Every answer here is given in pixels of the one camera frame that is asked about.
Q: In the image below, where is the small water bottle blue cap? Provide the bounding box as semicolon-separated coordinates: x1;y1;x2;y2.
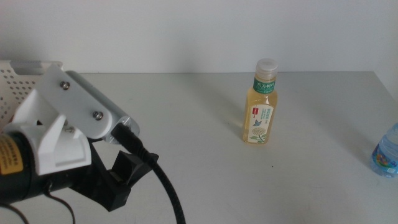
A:
369;123;398;179

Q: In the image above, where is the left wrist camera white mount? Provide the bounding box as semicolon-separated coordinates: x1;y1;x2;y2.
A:
1;63;141;177

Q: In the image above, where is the white perforated plastic basket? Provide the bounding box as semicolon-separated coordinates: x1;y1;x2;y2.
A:
0;60;65;131

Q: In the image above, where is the yellow tea bottle green label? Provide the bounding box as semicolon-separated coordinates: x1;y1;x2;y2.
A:
242;58;279;146

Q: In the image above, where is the thin black cable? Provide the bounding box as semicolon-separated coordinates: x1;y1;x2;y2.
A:
0;182;77;224

